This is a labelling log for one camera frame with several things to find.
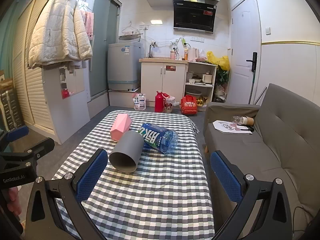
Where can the grey fabric sofa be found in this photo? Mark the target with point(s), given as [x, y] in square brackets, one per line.
[265, 152]

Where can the white light switch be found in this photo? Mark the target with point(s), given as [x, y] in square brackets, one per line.
[267, 30]

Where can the metal faucet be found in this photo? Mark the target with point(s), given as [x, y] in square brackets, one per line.
[152, 48]

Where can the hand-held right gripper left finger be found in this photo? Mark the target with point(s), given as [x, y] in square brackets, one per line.
[91, 175]

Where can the grey cup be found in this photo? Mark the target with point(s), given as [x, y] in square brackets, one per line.
[130, 145]

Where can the white printed paper sheet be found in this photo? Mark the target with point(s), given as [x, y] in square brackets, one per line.
[225, 126]

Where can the checkered tablecloth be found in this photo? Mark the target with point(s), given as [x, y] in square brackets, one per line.
[150, 195]

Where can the white door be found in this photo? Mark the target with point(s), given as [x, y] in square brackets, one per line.
[243, 45]

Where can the brown paper cup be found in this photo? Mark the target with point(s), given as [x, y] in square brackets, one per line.
[248, 120]

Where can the black range hood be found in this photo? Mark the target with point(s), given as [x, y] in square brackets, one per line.
[193, 15]

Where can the ribbed suitcase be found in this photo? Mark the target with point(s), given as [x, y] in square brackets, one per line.
[6, 107]

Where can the white refill pouch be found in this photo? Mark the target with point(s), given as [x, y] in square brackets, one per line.
[139, 102]

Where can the frosted glass shower door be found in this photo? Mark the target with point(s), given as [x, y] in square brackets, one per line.
[101, 55]

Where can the white sink cabinet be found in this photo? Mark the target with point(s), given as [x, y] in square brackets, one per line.
[162, 82]

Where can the white mug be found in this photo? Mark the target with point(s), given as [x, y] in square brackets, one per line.
[207, 78]

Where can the person's left hand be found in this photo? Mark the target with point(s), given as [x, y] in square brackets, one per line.
[14, 201]

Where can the red shopping bag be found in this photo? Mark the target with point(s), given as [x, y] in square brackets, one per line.
[189, 106]

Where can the white electric kettle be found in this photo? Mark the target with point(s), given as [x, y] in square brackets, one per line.
[192, 54]

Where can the grey washing machine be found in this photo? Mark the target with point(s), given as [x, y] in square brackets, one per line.
[123, 65]

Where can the red thermos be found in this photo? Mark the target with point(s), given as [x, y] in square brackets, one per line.
[159, 103]

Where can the white open shelf unit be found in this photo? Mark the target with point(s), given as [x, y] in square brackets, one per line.
[200, 87]

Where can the louvered wardrobe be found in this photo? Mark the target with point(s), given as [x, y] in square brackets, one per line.
[35, 90]

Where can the pink towel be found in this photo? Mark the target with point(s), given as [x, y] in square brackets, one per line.
[89, 25]

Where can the cartoon print bucket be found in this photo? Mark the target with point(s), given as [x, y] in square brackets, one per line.
[170, 107]

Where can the black phone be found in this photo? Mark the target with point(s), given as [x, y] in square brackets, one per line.
[248, 129]

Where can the pink faceted cup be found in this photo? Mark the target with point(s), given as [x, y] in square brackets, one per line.
[120, 127]

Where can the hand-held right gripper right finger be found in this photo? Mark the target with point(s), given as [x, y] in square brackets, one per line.
[225, 177]

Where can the white washing machine platform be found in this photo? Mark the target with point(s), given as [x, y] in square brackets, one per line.
[123, 98]

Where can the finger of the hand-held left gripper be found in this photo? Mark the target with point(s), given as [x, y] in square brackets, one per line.
[40, 145]
[17, 133]

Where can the white puffer jacket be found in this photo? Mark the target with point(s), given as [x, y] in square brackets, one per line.
[60, 27]

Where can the yellow plastic bag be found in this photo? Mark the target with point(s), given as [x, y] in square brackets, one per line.
[221, 61]

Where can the metal basin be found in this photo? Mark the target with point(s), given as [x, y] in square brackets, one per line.
[128, 38]

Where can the clear glass jar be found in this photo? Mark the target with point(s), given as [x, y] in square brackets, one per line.
[237, 120]

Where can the orange bottle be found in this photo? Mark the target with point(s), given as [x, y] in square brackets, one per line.
[186, 55]

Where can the green plant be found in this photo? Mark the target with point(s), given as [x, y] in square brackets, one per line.
[222, 76]

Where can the blue plastic water bottle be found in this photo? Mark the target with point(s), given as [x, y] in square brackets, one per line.
[160, 137]

